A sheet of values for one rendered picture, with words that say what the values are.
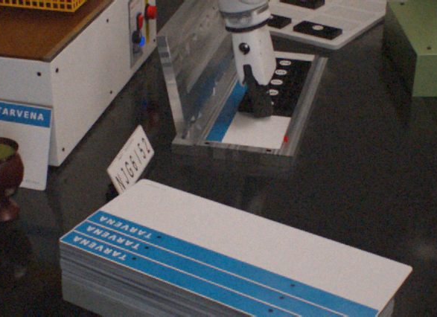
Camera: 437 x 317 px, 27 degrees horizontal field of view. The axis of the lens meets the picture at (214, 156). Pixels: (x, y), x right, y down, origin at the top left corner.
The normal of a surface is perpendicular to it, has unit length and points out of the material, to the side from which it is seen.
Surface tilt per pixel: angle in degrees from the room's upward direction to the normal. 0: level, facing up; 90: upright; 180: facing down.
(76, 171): 0
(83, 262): 90
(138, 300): 90
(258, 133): 0
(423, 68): 90
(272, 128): 0
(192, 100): 78
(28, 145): 69
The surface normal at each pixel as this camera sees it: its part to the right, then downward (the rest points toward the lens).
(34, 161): -0.28, 0.11
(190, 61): 0.95, -0.06
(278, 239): 0.01, -0.88
